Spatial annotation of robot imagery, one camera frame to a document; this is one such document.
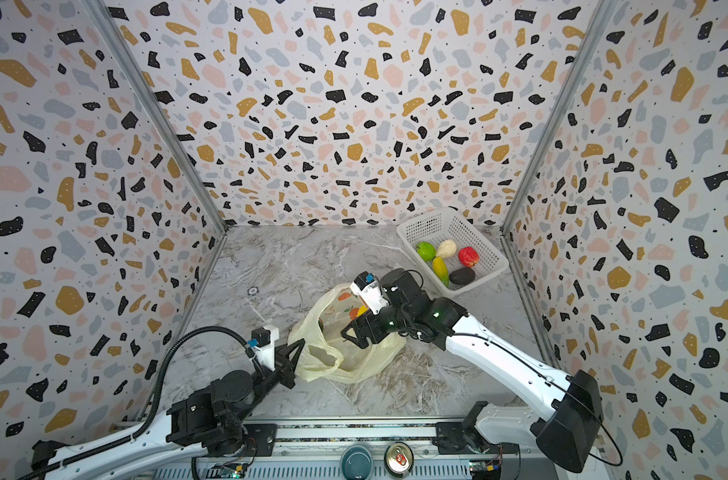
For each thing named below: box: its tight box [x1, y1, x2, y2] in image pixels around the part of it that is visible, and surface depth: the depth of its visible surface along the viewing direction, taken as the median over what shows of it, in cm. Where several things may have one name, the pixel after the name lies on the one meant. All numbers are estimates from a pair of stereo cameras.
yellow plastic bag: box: [288, 283, 406, 383], surface depth 74 cm
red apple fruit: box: [458, 246, 480, 268], surface depth 108 cm
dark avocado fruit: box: [448, 267, 476, 285], surface depth 105 cm
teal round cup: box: [341, 445, 373, 480], surface depth 72 cm
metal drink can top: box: [384, 442, 415, 478], surface depth 64 cm
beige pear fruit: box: [437, 239, 457, 259], surface depth 111 cm
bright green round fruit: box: [416, 241, 437, 262], surface depth 109 cm
